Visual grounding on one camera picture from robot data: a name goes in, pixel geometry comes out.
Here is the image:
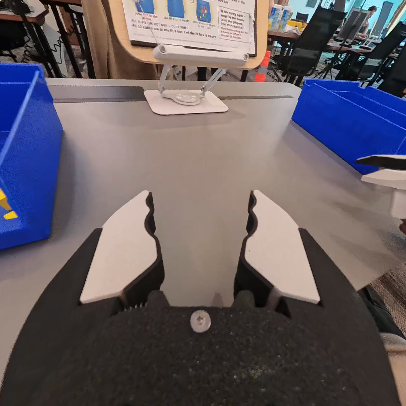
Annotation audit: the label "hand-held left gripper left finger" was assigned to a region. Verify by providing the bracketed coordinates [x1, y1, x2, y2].
[79, 190, 165, 305]

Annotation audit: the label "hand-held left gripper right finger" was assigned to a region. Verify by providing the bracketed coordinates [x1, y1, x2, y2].
[234, 190, 321, 307]

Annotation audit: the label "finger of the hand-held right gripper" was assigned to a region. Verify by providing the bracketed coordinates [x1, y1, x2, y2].
[361, 169, 406, 219]
[356, 154, 406, 171]

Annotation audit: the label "blue plastic bin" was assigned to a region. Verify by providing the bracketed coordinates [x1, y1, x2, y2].
[0, 62, 64, 251]
[291, 79, 406, 175]

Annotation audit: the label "black office chair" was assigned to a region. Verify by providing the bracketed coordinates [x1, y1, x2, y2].
[336, 22, 406, 96]
[279, 5, 348, 87]

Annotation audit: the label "person's black pants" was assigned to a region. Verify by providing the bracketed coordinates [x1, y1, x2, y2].
[358, 285, 406, 339]

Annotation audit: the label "orange traffic cone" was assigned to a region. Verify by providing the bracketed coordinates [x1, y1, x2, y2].
[255, 51, 272, 83]

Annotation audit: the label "brown wooden desk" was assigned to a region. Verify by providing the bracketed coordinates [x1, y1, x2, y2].
[0, 6, 51, 77]
[268, 29, 406, 53]

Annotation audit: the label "instruction sheet on stand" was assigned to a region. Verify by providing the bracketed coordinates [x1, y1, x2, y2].
[108, 0, 270, 115]

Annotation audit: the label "white blue carton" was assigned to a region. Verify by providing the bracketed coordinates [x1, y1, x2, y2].
[269, 5, 292, 30]

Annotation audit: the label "tan coat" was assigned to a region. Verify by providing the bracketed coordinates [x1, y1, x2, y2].
[81, 0, 159, 80]

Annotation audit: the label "printed instruction sheet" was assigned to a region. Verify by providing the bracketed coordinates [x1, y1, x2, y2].
[122, 0, 258, 58]

